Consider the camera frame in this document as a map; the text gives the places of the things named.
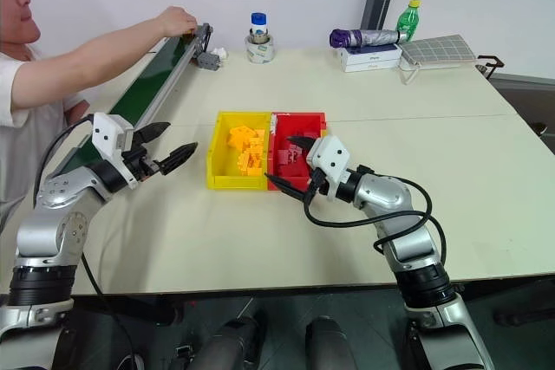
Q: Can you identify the red plastic bin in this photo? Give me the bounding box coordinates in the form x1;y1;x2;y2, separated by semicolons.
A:
264;110;328;192

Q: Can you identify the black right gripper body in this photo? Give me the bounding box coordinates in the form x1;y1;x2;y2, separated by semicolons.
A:
306;166;332;197

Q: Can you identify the white cord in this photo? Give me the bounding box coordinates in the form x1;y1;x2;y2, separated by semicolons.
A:
398;59;422;86

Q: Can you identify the person's right hand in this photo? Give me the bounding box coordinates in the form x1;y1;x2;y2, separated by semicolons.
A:
155;5;199;37

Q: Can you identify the grey checked pouch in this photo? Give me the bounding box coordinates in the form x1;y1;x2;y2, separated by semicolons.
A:
398;33;477;70

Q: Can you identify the folded purple grey umbrella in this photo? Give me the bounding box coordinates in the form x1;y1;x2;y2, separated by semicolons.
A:
329;28;411;49

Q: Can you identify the white bottle with blue cap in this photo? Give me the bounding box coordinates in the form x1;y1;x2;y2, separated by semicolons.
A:
250;11;271;44

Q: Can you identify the white tape roll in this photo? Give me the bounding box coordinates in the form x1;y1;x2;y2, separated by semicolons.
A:
244;33;278;64

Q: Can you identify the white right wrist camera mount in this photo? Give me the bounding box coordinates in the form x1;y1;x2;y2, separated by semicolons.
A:
305;135;355;204

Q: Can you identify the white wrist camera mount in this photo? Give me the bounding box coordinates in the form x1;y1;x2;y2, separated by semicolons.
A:
90;112;136;191
305;135;355;204

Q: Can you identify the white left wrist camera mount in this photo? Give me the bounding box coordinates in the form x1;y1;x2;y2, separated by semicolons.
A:
90;112;136;191

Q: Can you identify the dark rounded shape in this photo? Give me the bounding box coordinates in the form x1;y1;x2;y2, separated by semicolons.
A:
304;315;359;370
196;306;269;370

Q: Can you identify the white phone box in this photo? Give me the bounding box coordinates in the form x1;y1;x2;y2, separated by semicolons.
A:
335;43;404;63
339;57;403;74

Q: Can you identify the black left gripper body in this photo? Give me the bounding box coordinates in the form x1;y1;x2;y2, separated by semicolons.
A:
122;143;160;182

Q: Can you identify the green bottle with yellow cap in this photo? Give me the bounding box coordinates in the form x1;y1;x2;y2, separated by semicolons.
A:
395;0;423;42

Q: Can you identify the red toy block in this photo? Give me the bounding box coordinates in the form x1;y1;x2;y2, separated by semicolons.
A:
277;148;305;167

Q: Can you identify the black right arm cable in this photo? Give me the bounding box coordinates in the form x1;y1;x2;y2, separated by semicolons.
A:
303;165;448;268

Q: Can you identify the black metal bracket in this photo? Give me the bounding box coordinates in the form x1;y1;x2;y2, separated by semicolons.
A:
475;54;506;81

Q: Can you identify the person in white shirt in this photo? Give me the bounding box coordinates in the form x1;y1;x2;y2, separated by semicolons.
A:
0;0;92;235

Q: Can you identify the person's left hand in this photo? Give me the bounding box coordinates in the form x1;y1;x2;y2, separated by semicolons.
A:
64;100;91;126

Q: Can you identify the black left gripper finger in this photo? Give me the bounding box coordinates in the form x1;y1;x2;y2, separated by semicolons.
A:
154;141;199;176
131;121;172;148

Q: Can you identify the yellow plastic bin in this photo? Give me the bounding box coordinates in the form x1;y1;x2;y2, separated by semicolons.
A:
206;110;274;191

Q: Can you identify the yellow toy block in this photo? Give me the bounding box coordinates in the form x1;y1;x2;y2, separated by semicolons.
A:
227;126;257;149
235;150;266;178
248;128;267;151

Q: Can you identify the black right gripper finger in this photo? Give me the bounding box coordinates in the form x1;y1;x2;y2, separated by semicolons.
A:
264;172;311;204
285;134;321;154

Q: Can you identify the green conveyor belt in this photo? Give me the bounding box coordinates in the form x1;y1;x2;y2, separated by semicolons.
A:
51;22;215;180

